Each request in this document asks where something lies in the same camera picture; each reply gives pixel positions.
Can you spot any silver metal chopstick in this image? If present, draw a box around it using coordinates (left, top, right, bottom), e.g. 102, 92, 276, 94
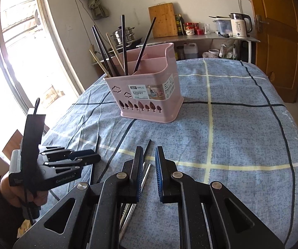
119, 162, 151, 242
120, 204, 133, 229

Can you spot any beige wooden chopstick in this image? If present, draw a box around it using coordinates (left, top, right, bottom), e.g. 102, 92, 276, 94
89, 50, 111, 78
106, 33, 125, 70

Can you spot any black chopstick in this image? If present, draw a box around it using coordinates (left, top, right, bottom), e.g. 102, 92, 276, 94
92, 25, 113, 77
143, 139, 152, 161
134, 17, 156, 73
95, 25, 120, 77
121, 15, 128, 76

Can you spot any metal kitchen shelf table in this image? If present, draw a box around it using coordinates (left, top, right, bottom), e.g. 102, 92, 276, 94
91, 33, 261, 65

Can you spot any person's left hand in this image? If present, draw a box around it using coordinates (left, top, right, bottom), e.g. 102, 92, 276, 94
0, 173, 48, 208

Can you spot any blue plaid tablecloth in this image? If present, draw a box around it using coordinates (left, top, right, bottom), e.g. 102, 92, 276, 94
43, 59, 298, 248

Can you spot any pink divided chopsticks basket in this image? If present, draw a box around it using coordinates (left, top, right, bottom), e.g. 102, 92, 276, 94
104, 43, 184, 123

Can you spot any black induction cooker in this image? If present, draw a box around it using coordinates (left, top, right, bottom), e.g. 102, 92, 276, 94
116, 38, 142, 53

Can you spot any stainless steel steamer pot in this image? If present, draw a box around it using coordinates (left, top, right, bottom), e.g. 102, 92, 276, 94
111, 26, 135, 46

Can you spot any white plastic jug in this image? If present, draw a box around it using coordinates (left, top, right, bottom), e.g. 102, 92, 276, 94
184, 43, 198, 60

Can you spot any bamboo cutting board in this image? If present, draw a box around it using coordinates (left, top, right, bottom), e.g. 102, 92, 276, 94
148, 3, 178, 38

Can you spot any dark soy sauce bottle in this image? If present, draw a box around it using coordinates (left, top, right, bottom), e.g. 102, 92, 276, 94
179, 13, 186, 35

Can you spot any red lidded jar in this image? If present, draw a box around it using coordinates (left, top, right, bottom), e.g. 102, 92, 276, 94
185, 23, 195, 35

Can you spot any clear plastic container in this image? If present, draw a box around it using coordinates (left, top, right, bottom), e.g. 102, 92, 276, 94
213, 17, 232, 35

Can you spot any white electric kettle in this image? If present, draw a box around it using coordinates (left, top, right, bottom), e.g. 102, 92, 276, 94
229, 13, 252, 38

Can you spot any brown wooden door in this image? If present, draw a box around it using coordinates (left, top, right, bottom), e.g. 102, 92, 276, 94
251, 0, 298, 103

